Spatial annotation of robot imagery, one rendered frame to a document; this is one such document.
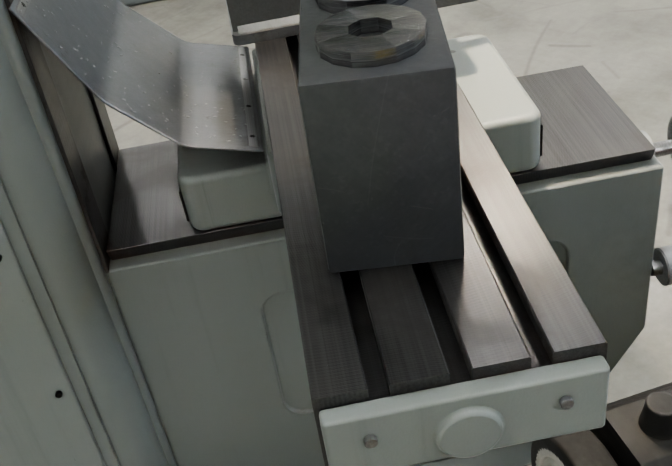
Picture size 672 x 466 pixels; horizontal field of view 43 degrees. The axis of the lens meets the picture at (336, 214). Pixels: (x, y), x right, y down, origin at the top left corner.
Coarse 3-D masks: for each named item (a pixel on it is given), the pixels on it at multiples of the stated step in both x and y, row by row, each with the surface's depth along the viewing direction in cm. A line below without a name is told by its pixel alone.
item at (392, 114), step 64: (320, 0) 75; (384, 0) 73; (320, 64) 67; (384, 64) 65; (448, 64) 64; (320, 128) 66; (384, 128) 66; (448, 128) 67; (320, 192) 70; (384, 192) 70; (448, 192) 70; (384, 256) 74; (448, 256) 74
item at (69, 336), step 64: (0, 0) 93; (0, 64) 95; (0, 128) 98; (64, 128) 107; (0, 192) 101; (64, 192) 107; (0, 256) 105; (64, 256) 109; (0, 320) 111; (64, 320) 114; (0, 384) 117; (64, 384) 118; (128, 384) 124; (0, 448) 123; (64, 448) 125; (128, 448) 129
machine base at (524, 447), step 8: (504, 448) 148; (512, 448) 148; (520, 448) 148; (528, 448) 148; (480, 456) 147; (488, 456) 147; (496, 456) 147; (504, 456) 147; (512, 456) 147; (520, 456) 146; (528, 456) 146; (424, 464) 148; (432, 464) 147; (440, 464) 147; (448, 464) 147; (456, 464) 147; (464, 464) 146; (472, 464) 146; (480, 464) 146; (488, 464) 146; (496, 464) 146; (504, 464) 146; (512, 464) 145; (520, 464) 145
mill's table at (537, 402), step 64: (512, 192) 82; (320, 256) 77; (512, 256) 74; (320, 320) 71; (384, 320) 70; (448, 320) 72; (512, 320) 68; (576, 320) 67; (320, 384) 65; (384, 384) 67; (448, 384) 65; (512, 384) 64; (576, 384) 64; (384, 448) 66; (448, 448) 66
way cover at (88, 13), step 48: (48, 0) 104; (96, 0) 118; (48, 48) 96; (96, 48) 109; (144, 48) 120; (192, 48) 131; (240, 48) 133; (96, 96) 101; (144, 96) 109; (192, 96) 118; (240, 96) 120; (192, 144) 107; (240, 144) 109
